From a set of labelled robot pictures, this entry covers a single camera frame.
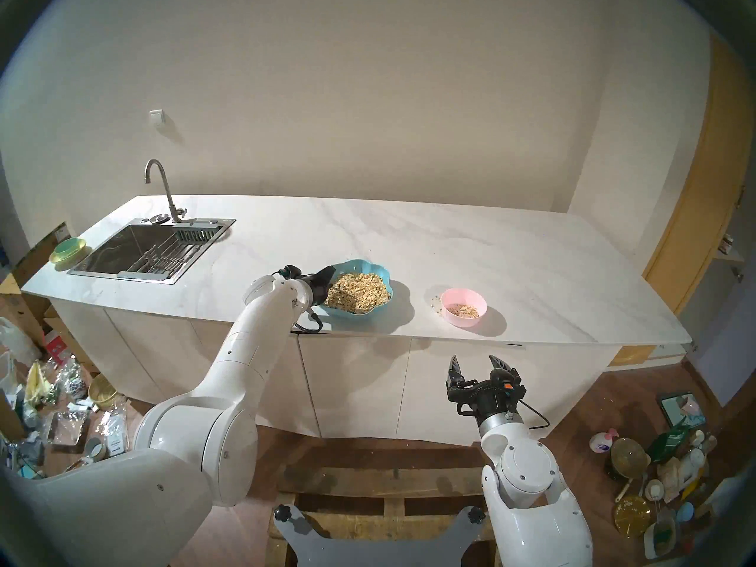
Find white container green contents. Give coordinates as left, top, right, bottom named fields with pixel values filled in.
left=644, top=516, right=680, bottom=559

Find clear packaged bag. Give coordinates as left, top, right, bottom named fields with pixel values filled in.
left=89, top=409, right=129, bottom=456

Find brown cardboard box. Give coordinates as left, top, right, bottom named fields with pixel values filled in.
left=0, top=220, right=74, bottom=336

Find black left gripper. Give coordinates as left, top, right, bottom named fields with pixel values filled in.
left=298, top=265, right=337, bottom=308

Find pink plastic bowl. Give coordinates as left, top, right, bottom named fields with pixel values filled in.
left=440, top=287, right=488, bottom=328

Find yellow-green bag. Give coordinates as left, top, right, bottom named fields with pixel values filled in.
left=24, top=362, right=53, bottom=407

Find wooden pallet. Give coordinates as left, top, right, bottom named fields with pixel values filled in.
left=254, top=436, right=497, bottom=567

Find white counter cabinet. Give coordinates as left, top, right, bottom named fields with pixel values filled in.
left=47, top=297, right=624, bottom=445

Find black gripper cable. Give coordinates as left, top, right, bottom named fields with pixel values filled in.
left=519, top=396, right=551, bottom=429
left=271, top=268, right=325, bottom=335

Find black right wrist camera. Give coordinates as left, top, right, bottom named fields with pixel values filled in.
left=493, top=368, right=524, bottom=398

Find yellow wooden door frame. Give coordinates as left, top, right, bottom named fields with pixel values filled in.
left=608, top=31, right=748, bottom=369

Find clear foil tray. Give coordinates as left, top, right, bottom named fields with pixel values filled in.
left=48, top=409, right=89, bottom=448

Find steel gooseneck faucet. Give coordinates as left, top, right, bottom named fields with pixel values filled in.
left=145, top=159, right=187, bottom=224

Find blue flower-shaped bowl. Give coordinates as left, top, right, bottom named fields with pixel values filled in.
left=316, top=260, right=395, bottom=323

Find red box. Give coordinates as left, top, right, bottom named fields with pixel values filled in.
left=43, top=330, right=74, bottom=366

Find white plastic jug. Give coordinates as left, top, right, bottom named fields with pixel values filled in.
left=673, top=448, right=703, bottom=484

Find steel sink drain rack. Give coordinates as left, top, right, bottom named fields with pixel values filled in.
left=121, top=241, right=204, bottom=275

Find stainless steel sink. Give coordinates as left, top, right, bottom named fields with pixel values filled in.
left=67, top=217, right=237, bottom=285

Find lavender door leaf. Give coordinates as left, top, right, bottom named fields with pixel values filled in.
left=685, top=259, right=756, bottom=407

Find green and yellow dish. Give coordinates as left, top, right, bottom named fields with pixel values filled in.
left=48, top=237, right=88, bottom=265

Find green snack bag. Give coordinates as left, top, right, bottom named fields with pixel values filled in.
left=647, top=427, right=692, bottom=463

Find white plastic bag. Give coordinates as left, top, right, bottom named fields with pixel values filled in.
left=0, top=318, right=42, bottom=363

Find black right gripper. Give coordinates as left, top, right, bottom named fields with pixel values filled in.
left=447, top=353, right=526, bottom=421

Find yellow glass plate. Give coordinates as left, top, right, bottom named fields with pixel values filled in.
left=614, top=495, right=651, bottom=537

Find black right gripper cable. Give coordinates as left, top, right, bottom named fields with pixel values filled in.
left=519, top=396, right=551, bottom=429

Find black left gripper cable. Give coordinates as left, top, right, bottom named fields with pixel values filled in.
left=271, top=268, right=325, bottom=335

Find large oat flakes heap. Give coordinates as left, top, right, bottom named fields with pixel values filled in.
left=325, top=272, right=392, bottom=314

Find olive strainer bowl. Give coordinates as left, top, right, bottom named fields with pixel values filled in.
left=610, top=437, right=651, bottom=503

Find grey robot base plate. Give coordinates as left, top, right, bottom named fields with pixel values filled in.
left=275, top=504, right=488, bottom=567

